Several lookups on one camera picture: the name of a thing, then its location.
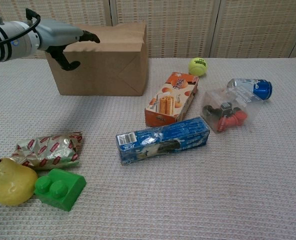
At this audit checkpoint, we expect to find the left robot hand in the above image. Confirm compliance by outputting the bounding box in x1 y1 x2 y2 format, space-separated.
36 19 101 72

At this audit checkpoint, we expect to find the brown paper bag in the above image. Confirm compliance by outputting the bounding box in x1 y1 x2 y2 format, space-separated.
45 20 149 97

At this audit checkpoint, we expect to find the silver red snack bag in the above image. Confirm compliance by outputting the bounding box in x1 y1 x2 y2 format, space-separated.
14 130 85 172

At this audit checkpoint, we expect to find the green toy building block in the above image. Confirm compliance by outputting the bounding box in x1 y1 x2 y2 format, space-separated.
34 167 87 213

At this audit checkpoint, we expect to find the yellow pear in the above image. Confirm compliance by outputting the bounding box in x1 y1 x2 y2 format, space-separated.
0 157 39 207

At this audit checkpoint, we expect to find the clear bag of toys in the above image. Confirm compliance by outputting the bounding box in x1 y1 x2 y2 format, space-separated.
199 87 265 134

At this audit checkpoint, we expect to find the orange wafer roll box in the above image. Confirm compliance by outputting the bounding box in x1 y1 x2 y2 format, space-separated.
144 71 200 128

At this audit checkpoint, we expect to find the yellow tennis ball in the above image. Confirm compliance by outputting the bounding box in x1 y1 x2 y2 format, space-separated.
187 56 209 77

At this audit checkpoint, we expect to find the blue cookie pack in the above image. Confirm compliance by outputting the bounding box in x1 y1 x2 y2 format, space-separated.
115 116 211 167

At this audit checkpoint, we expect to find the woven folding screen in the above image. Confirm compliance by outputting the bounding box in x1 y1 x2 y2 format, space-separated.
0 0 296 60

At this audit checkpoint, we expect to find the blue and silver soda can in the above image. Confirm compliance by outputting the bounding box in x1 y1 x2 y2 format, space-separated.
226 77 273 101

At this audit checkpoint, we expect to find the white woven tablecloth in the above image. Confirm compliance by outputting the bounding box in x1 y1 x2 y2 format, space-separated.
0 56 296 240

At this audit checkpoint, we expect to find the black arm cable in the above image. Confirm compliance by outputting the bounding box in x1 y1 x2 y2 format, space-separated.
0 7 42 51

